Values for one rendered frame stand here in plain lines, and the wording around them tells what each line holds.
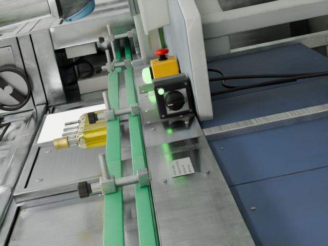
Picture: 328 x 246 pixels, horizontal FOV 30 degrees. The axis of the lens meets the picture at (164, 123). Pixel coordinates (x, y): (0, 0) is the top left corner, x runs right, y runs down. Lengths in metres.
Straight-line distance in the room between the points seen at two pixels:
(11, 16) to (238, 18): 0.88
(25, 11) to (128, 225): 1.14
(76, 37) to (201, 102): 1.66
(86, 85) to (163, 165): 2.03
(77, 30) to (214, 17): 1.69
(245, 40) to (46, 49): 0.96
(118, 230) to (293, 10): 0.64
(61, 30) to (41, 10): 0.97
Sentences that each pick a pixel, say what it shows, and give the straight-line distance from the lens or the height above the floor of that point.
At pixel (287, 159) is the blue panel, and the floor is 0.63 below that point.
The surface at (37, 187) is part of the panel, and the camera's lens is 1.96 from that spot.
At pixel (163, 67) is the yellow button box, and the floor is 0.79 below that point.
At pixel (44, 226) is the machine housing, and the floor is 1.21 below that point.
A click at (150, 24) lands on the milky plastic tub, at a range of 1.69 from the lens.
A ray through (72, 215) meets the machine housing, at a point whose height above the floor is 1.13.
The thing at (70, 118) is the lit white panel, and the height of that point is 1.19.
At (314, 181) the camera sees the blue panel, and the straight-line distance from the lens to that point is 1.03.
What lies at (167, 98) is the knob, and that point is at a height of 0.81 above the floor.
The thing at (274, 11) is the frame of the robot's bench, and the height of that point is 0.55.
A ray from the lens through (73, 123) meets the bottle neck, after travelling 2.07.
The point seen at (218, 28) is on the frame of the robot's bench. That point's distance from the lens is 1.33.
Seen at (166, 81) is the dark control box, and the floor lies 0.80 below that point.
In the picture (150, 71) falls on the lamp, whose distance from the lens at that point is 1.68.
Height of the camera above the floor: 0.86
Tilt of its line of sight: 1 degrees down
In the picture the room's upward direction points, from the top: 102 degrees counter-clockwise
